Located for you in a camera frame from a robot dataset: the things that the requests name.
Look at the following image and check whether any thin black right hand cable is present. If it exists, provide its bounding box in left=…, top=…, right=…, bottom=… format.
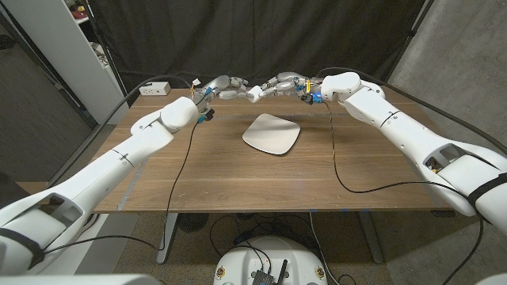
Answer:
left=325, top=101, right=486, bottom=285

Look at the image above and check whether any person's dark trouser leg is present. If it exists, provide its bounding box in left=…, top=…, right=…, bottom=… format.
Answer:
left=0, top=172, right=19, bottom=209

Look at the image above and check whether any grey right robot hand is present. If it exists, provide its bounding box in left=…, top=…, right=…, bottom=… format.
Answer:
left=259, top=71, right=324, bottom=106

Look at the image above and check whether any white power strip box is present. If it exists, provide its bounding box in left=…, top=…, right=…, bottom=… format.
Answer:
left=138, top=82, right=172, bottom=97

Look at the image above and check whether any thin black hand cable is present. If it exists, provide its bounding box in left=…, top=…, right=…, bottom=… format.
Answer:
left=325, top=101, right=486, bottom=285
left=41, top=120, right=199, bottom=254

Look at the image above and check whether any white shelf cabinet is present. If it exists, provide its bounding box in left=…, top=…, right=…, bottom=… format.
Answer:
left=2, top=0, right=131, bottom=126

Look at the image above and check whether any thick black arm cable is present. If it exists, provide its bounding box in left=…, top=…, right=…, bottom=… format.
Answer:
left=45, top=74, right=193, bottom=189
left=315, top=66, right=507, bottom=155

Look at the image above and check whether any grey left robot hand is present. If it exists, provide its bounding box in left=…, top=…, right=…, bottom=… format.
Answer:
left=191, top=74, right=250, bottom=124

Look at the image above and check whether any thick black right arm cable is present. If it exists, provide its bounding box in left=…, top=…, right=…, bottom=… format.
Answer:
left=315, top=66, right=507, bottom=155

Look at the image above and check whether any grey table leg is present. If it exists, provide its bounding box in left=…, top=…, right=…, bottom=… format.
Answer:
left=356, top=211, right=384, bottom=265
left=156, top=212, right=179, bottom=265

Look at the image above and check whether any black module with antenna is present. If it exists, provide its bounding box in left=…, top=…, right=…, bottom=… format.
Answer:
left=252, top=259, right=289, bottom=285

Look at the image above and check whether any black floor cable tangle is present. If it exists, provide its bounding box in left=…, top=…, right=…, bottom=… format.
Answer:
left=208, top=213, right=318, bottom=262

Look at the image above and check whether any white square dish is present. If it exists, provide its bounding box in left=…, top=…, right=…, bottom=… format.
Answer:
left=242, top=113, right=302, bottom=156

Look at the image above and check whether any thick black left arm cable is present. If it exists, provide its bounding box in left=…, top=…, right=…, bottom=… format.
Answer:
left=45, top=74, right=193, bottom=189

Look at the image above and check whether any black curtain stand pole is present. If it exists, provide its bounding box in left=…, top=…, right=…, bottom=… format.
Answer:
left=85, top=0, right=131, bottom=106
left=384, top=0, right=435, bottom=85

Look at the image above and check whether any thin black left hand cable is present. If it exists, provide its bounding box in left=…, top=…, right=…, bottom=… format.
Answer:
left=41, top=120, right=199, bottom=254

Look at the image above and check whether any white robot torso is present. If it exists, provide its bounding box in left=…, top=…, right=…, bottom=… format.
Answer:
left=212, top=236, right=329, bottom=285

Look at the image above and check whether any round black floor fan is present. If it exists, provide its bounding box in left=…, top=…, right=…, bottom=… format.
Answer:
left=177, top=212, right=210, bottom=234

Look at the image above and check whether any black curtain backdrop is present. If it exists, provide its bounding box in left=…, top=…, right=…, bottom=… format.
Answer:
left=85, top=0, right=428, bottom=107

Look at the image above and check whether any white AirPods case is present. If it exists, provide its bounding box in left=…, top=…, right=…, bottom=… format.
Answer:
left=247, top=85, right=265, bottom=105

